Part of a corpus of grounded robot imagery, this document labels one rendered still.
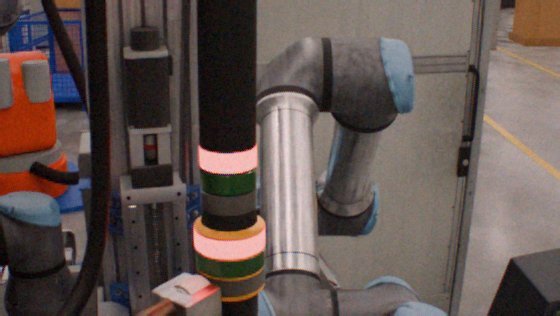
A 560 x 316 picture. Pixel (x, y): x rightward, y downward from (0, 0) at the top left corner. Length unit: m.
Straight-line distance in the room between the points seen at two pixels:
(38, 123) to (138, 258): 3.12
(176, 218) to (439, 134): 1.55
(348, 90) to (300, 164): 0.16
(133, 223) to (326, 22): 1.24
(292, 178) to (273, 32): 1.47
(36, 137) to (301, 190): 3.72
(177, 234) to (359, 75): 0.60
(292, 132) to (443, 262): 2.13
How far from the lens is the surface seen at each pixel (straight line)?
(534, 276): 1.08
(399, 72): 0.95
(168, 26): 1.33
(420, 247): 2.84
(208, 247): 0.38
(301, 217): 0.81
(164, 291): 0.38
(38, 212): 1.25
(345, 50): 0.95
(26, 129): 4.43
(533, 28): 12.83
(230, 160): 0.36
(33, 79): 4.35
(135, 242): 1.37
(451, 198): 2.82
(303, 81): 0.92
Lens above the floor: 1.74
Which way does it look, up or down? 19 degrees down
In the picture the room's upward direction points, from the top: 1 degrees clockwise
